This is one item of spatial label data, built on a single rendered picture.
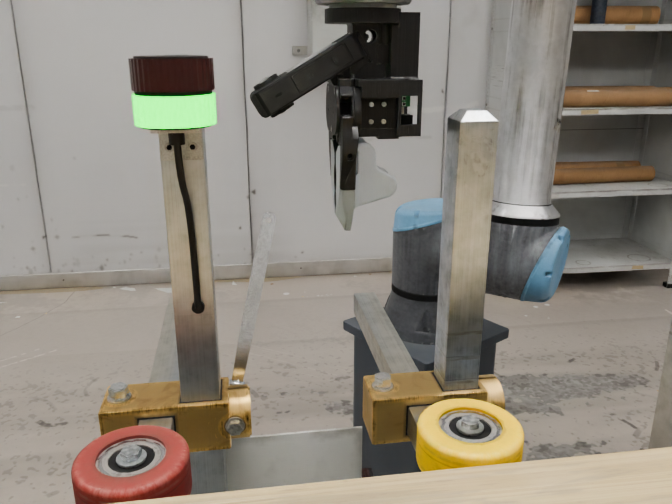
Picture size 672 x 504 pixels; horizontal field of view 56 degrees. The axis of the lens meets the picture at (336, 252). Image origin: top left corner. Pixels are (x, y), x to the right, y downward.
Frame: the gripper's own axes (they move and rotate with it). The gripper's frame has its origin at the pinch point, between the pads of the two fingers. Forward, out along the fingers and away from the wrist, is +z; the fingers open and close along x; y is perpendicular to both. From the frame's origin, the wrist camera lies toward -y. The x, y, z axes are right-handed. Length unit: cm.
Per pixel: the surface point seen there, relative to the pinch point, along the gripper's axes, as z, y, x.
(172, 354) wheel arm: 15.3, -18.1, 2.2
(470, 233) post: -0.7, 10.4, -9.6
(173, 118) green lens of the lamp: -12.0, -14.4, -15.6
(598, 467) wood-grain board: 11.3, 13.9, -27.7
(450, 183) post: -5.0, 8.8, -8.0
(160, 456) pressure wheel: 10.9, -16.5, -22.3
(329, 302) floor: 101, 30, 217
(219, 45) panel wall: -15, -16, 255
